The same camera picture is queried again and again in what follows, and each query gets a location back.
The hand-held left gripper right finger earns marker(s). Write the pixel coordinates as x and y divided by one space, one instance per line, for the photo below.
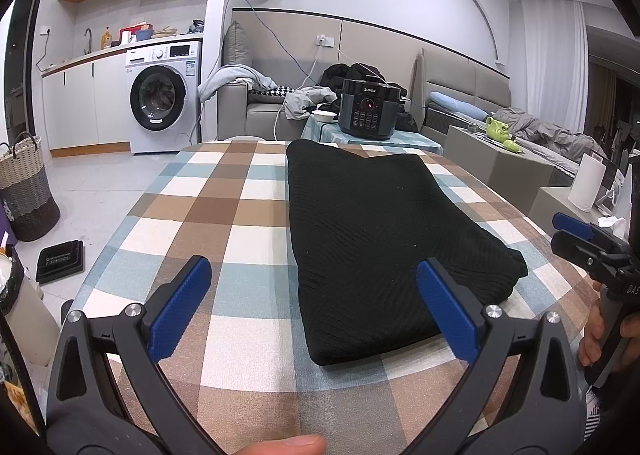
445 310

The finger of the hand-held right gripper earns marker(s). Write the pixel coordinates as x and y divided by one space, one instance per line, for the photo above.
572 223
572 247

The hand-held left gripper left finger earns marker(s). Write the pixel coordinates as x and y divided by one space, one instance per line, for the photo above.
180 305

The black knit sweater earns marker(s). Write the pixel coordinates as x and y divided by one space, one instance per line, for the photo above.
380 235

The person's right hand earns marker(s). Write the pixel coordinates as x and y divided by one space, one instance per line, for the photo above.
592 335

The person's left hand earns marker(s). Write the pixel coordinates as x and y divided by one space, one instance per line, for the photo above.
290 447

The white tissue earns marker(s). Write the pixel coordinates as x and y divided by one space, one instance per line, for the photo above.
611 224

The paper towel roll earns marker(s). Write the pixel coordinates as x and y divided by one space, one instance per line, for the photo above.
585 185

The brown blue checked tablecloth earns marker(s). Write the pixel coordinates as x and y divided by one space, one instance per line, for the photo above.
225 235

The grey duvet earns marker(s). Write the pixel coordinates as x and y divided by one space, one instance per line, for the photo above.
545 130

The green plush toy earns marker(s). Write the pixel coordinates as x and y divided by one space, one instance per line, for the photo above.
500 127

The black floor tray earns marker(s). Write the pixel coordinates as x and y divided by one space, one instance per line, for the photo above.
60 260

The white curtain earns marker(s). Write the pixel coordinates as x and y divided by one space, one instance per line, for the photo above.
550 60

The light blue pillow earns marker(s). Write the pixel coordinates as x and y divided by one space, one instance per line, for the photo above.
455 102

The white chair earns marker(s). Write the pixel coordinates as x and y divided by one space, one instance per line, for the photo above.
245 137

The woven laundry basket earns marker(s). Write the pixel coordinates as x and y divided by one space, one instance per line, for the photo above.
25 195

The grey bed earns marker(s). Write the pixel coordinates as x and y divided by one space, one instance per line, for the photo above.
450 70

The grey sofa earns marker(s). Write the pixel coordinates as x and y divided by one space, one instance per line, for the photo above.
260 120

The white washing machine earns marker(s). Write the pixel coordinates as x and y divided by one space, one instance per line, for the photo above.
160 100

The blue checked side table cloth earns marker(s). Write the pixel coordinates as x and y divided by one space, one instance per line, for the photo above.
330 135

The black pressure cooker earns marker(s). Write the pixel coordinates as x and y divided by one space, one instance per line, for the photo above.
367 110

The white kitchen counter cabinet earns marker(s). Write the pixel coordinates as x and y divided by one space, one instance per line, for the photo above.
90 105

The white bowl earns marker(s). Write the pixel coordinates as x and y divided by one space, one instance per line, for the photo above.
323 116

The houndstooth pillow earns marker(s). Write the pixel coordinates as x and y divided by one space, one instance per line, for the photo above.
270 91

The light grey blanket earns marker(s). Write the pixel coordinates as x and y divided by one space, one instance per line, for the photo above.
230 75

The pale grey garment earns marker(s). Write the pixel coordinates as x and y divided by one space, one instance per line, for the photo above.
310 97

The yellow bottle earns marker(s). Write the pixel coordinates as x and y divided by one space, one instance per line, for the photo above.
107 39

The red box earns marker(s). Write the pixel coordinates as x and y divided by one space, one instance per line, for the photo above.
135 28

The curved kitchen faucet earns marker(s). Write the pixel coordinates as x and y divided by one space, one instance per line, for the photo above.
88 32

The dark glass door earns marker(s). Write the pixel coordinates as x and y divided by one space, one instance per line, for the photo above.
22 60

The white wall socket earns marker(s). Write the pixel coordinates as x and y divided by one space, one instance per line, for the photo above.
325 41

